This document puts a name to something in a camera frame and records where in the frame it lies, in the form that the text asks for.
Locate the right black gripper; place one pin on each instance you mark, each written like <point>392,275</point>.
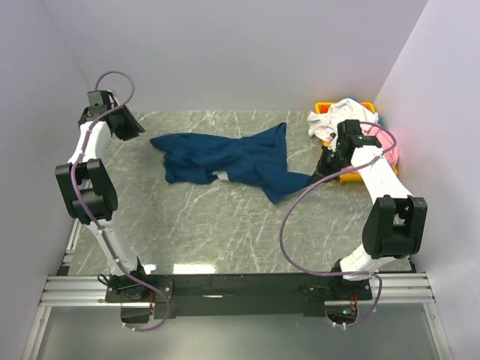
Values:
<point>320,170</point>

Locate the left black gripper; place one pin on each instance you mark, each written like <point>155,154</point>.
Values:
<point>133,127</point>

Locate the dark blue t shirt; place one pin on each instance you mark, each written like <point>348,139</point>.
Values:
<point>259,161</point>

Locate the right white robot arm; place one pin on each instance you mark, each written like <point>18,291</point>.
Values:
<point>394,228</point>

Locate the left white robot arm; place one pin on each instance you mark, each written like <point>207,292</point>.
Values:
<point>86,187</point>

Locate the white t shirt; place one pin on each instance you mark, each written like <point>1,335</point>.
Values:
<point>324,125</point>

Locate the yellow plastic bin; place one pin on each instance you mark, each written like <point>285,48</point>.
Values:
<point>353,176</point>

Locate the pink t shirt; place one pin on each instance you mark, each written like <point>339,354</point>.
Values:
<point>386,141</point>

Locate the black base beam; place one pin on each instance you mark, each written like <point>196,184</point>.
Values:
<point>193,295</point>

